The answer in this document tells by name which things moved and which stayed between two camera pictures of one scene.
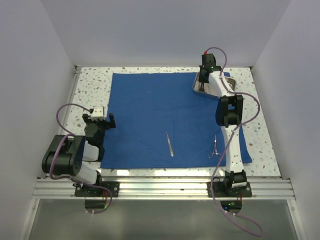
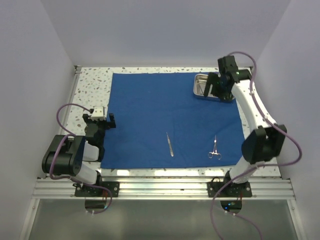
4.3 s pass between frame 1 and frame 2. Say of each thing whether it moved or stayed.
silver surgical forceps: stayed
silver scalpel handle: stayed
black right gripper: moved
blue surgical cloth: stayed
